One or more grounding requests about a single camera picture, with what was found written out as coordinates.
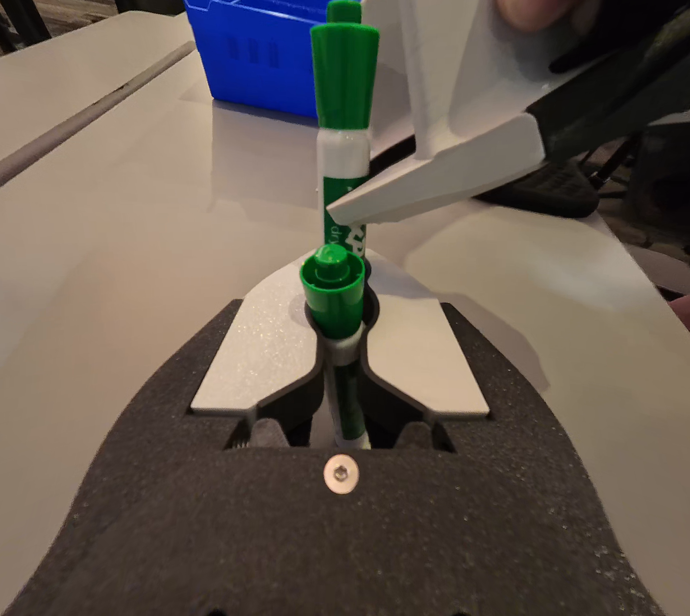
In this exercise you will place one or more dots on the black mesh armrest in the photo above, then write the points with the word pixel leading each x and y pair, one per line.
pixel 539 190

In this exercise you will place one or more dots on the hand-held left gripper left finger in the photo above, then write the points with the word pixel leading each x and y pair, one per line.
pixel 259 352

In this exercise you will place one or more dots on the blue plastic bin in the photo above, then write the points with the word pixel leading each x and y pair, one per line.
pixel 253 50

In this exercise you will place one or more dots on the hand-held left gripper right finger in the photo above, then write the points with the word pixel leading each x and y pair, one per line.
pixel 426 352

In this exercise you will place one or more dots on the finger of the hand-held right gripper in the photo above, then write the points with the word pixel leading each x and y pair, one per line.
pixel 458 179

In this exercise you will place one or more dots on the green dry-erase marker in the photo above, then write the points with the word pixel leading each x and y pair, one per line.
pixel 331 298
pixel 345 88

